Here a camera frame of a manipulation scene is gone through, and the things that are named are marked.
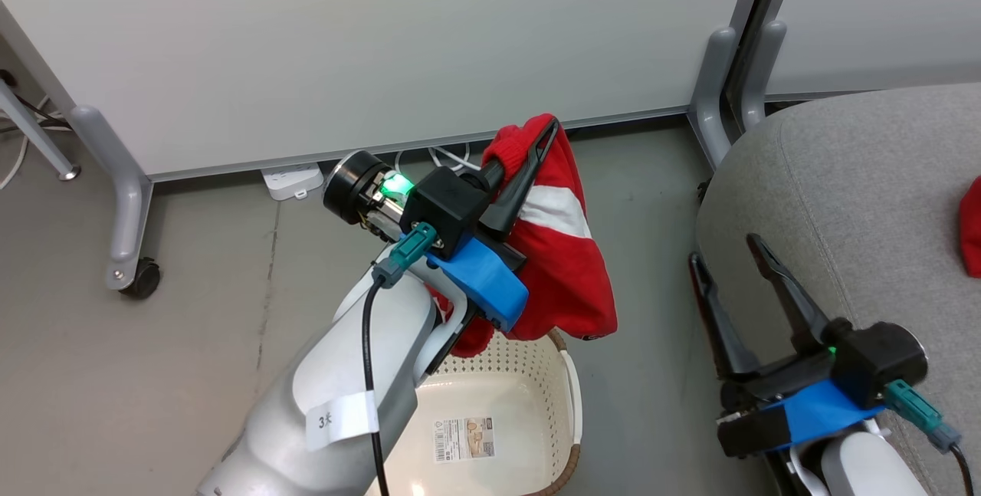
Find pink plastic laundry basket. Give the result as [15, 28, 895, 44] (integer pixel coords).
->
[363, 327, 584, 496]

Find right teal cable connector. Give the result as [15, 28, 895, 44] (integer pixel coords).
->
[882, 379, 964, 454]

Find teal cable connector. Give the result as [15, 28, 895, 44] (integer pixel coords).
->
[372, 222, 438, 288]
[882, 379, 964, 454]

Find narrow white partition panel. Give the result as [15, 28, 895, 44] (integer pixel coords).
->
[755, 0, 981, 100]

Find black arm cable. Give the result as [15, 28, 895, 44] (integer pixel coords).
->
[361, 272, 389, 496]
[949, 441, 979, 496]

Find white looped power cable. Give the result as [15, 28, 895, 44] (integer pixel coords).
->
[394, 143, 473, 176]

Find left teal cable connector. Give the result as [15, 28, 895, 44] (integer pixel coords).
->
[372, 222, 438, 288]

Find grey partition foot with caster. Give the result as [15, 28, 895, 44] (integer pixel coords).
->
[68, 104, 155, 291]

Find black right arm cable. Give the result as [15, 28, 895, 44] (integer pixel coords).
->
[949, 441, 979, 496]

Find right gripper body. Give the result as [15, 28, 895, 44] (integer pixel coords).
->
[718, 350, 841, 415]

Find red garment with white stripe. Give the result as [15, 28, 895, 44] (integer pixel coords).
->
[428, 113, 619, 360]

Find black caster wheel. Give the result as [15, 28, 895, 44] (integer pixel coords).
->
[118, 256, 162, 300]

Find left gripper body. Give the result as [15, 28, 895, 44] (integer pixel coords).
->
[323, 149, 415, 241]

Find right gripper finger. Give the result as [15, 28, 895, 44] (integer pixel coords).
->
[747, 233, 833, 356]
[687, 252, 760, 383]

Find grey metal table leg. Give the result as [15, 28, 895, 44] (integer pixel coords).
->
[0, 77, 82, 182]

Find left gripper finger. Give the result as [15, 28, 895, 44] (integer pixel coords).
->
[479, 118, 559, 241]
[463, 161, 509, 192]

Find right blue camera mount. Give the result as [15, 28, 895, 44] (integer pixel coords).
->
[716, 379, 887, 459]

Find thin white floor cable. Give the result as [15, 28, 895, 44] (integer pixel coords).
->
[0, 96, 51, 192]

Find red object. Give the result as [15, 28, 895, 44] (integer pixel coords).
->
[957, 176, 981, 279]

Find wide white partition panel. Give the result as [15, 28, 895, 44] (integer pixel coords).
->
[0, 0, 776, 180]

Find white power strip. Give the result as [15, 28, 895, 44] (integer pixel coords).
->
[260, 163, 325, 201]

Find paper label sticker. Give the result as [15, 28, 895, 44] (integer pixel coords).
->
[433, 416, 497, 463]

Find black floor cables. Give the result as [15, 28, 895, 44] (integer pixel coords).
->
[0, 69, 75, 135]

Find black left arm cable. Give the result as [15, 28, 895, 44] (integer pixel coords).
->
[361, 272, 389, 496]

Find grey fabric sofa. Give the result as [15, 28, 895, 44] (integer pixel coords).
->
[695, 82, 981, 496]

